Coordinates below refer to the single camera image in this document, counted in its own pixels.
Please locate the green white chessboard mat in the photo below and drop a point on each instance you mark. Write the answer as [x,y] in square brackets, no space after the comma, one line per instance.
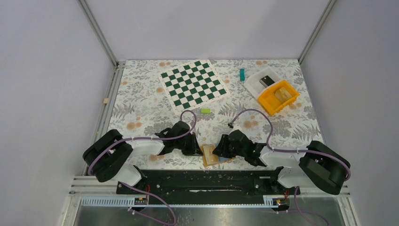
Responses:
[192,84]

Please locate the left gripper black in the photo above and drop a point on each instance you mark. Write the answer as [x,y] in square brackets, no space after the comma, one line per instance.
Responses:
[194,149]

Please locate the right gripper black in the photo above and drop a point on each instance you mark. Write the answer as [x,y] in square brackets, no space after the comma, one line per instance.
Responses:
[221,149]

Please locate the lime green block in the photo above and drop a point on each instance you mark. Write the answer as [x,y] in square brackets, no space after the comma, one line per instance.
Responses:
[205,110]

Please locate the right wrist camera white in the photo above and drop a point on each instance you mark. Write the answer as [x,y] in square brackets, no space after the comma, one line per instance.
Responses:
[234,127]

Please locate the orange leather card holder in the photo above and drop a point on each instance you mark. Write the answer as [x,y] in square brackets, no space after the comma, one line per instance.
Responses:
[221,159]

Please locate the aluminium rail front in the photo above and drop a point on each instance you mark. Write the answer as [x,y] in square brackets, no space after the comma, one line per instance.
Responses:
[112,193]

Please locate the white plastic bin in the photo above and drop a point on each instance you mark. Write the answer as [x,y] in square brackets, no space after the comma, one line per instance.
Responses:
[259,82]

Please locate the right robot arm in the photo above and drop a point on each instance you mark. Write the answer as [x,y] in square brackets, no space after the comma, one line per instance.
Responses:
[315,165]

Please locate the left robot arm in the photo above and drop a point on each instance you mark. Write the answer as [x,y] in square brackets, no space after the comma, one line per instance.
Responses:
[107,158]

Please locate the black card in white bin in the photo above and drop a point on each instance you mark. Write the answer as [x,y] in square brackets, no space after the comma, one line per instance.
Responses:
[266,81]

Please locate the orange plastic bin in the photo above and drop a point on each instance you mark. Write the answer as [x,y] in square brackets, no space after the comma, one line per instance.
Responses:
[271,104]

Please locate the floral tablecloth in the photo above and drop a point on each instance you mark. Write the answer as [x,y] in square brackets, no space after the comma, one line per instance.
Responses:
[141,107]

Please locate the gold cards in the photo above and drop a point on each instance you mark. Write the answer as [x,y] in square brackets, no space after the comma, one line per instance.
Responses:
[282,95]

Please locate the teal block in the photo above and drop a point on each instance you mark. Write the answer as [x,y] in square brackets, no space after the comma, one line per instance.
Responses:
[242,74]

